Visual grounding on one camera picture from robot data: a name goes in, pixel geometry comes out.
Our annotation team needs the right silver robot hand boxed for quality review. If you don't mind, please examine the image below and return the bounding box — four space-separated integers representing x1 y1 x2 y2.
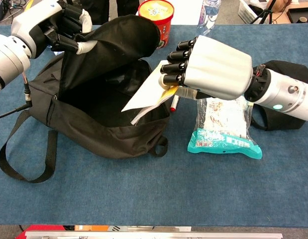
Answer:
158 34 254 102

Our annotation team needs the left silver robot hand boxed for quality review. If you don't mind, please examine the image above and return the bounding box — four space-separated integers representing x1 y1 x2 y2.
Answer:
10 0 99 59

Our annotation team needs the white and yellow book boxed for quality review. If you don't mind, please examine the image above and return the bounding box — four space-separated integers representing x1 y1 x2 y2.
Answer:
120 60 181 126

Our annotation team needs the black fabric backpack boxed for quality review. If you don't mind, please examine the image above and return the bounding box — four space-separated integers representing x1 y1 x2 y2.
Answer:
0 14 171 184

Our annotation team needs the white marker red cap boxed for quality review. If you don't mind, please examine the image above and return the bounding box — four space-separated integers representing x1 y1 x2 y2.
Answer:
170 96 181 113

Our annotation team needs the clear plastic water bottle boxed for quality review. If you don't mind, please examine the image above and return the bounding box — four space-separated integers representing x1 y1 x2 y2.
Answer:
196 0 222 38

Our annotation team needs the white plastic basket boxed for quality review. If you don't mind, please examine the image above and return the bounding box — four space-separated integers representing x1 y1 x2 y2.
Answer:
237 0 266 24

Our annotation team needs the black trouser leg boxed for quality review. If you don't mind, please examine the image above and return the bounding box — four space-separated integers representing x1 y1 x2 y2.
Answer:
93 0 111 25
116 0 140 18

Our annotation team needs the teal clear snack packet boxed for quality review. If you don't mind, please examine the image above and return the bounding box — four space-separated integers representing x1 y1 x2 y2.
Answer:
187 96 263 160

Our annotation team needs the black tripod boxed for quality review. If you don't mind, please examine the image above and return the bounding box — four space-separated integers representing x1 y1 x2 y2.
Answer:
250 0 279 25

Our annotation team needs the black cap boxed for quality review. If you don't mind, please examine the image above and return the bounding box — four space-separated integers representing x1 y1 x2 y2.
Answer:
250 60 308 131

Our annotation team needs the red instant noodle cup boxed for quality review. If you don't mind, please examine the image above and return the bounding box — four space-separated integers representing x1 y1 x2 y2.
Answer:
138 0 175 50

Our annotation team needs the red box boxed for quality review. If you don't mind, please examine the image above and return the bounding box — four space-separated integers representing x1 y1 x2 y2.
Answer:
19 225 67 239

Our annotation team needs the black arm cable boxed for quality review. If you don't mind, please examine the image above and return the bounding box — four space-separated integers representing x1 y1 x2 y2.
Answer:
0 72 34 120

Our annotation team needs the aluminium profile rail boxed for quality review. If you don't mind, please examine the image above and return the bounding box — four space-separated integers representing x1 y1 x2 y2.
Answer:
24 231 284 239

